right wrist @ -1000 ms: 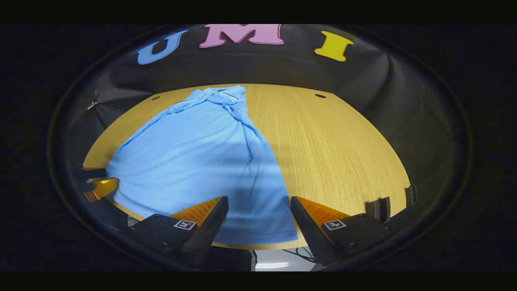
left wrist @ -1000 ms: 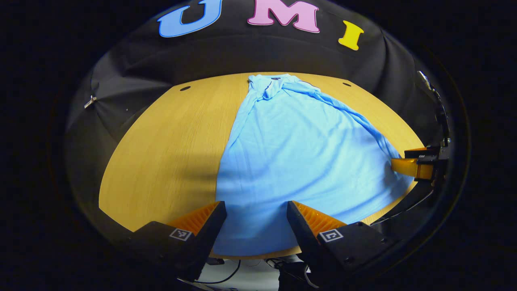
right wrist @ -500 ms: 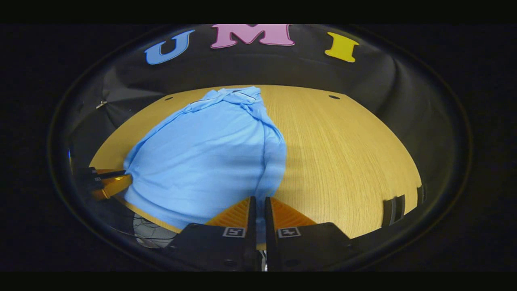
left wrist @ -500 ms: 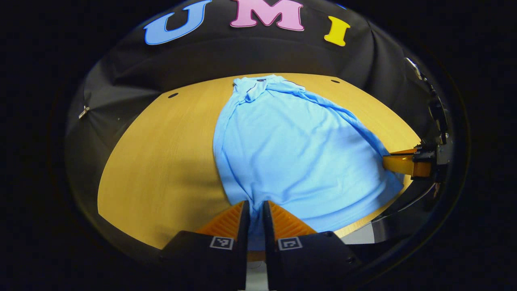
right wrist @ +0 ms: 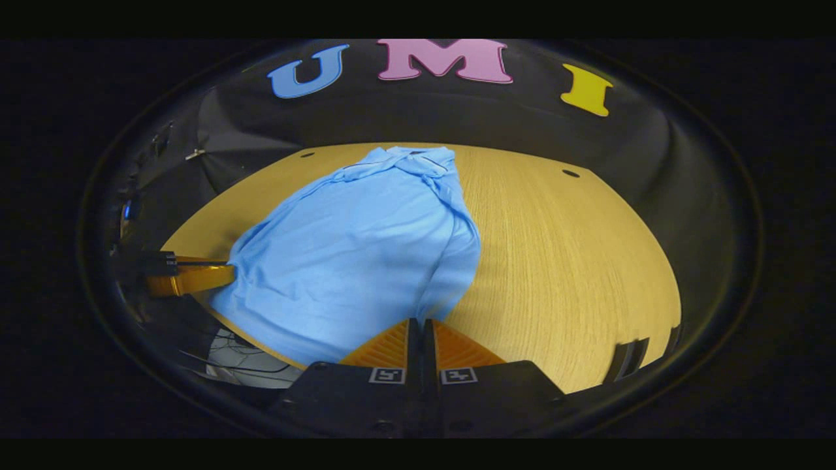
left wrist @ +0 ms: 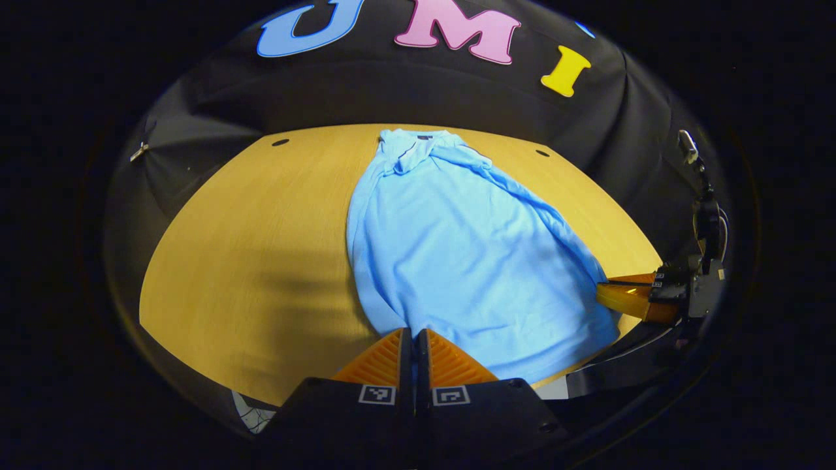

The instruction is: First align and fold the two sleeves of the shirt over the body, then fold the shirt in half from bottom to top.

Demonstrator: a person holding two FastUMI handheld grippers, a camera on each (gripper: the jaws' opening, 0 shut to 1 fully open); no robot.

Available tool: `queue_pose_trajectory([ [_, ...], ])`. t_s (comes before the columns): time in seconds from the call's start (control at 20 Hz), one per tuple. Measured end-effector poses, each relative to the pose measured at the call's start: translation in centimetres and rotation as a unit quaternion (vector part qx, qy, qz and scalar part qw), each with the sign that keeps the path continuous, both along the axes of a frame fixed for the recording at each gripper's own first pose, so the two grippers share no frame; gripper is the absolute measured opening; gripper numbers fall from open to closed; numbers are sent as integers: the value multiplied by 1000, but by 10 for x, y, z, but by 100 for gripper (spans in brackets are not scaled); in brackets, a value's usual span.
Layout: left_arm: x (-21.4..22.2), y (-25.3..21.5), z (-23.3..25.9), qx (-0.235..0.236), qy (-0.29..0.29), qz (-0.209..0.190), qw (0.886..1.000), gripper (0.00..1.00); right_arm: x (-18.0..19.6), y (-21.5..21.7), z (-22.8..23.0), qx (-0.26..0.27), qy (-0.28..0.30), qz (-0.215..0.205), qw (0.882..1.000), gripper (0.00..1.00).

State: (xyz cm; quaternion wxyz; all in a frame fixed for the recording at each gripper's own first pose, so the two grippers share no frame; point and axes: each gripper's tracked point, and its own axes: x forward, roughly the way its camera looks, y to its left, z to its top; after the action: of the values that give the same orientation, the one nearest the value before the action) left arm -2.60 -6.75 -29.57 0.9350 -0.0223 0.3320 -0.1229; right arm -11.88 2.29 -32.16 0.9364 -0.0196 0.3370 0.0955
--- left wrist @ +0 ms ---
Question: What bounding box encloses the black backdrop cloth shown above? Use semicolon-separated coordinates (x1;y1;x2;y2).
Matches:
104;0;729;327

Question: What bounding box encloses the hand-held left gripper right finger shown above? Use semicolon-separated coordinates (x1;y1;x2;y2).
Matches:
417;328;570;469

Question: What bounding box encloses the light blue T-shirt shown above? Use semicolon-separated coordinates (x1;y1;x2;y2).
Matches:
346;129;621;386

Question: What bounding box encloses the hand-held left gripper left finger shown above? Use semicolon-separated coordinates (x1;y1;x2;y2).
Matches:
257;328;416;469

